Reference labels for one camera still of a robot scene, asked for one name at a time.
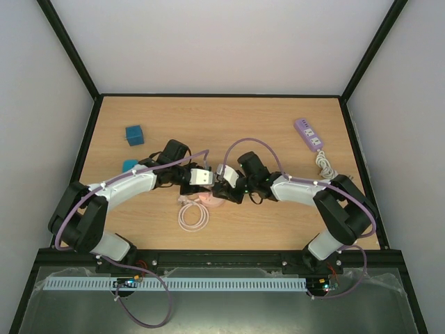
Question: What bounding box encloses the pink round socket base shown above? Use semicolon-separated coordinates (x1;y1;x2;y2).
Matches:
197;193;225;208

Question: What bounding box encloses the light blue cube adapter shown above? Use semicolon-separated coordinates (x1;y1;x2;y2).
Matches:
122;159;138;173

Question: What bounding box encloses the dark blue cube adapter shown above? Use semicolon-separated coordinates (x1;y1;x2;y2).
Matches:
125;125;145;147

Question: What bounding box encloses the purple power strip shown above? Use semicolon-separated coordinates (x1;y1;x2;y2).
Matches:
293;118;323;152

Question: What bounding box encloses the white power strip cable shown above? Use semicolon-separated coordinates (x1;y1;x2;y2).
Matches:
314;149;355;182

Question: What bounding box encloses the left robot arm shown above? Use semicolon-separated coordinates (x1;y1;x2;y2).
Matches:
48;139;214;262

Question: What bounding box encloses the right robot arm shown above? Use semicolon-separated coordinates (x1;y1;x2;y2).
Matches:
211;152;378;273

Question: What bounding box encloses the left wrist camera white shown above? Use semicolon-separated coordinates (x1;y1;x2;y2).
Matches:
189;168;214;186

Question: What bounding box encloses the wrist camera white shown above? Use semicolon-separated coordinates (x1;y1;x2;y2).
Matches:
189;168;214;186
216;164;240;188

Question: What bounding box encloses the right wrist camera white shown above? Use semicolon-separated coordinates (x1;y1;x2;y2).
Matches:
216;164;240;188

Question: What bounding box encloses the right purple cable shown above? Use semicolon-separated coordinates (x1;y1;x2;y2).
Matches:
222;138;378;301

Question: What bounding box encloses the purple cable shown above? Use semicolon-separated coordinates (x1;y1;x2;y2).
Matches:
54;149;211;328
222;138;378;301

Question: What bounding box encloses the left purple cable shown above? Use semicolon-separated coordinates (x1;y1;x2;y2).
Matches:
54;149;211;328

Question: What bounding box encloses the light blue cable duct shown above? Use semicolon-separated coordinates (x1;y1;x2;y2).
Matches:
43;277;307;292

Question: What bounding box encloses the black frame rail front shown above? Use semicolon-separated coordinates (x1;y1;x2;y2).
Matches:
34;248;404;276

